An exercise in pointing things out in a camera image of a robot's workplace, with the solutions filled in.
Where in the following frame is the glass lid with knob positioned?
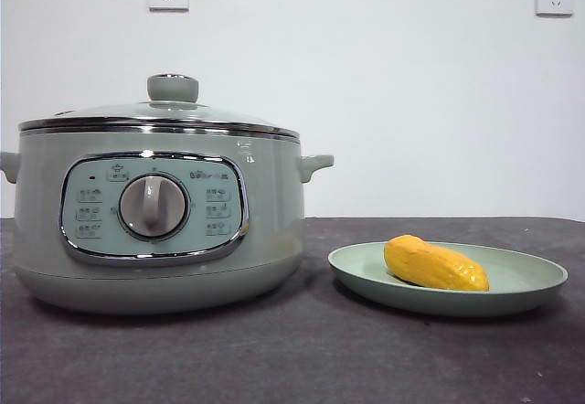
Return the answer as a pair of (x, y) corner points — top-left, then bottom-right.
(17, 72), (301, 143)

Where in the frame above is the yellow corn cob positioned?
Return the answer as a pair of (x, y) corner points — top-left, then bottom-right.
(383, 234), (491, 292)

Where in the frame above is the pale green electric steamer pot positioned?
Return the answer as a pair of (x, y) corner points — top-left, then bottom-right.
(0, 125), (335, 317)

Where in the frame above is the pale green round plate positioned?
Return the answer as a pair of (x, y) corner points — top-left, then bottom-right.
(326, 240), (569, 318)

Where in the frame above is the silver round control dial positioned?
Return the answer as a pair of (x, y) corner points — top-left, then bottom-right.
(118, 173), (190, 241)

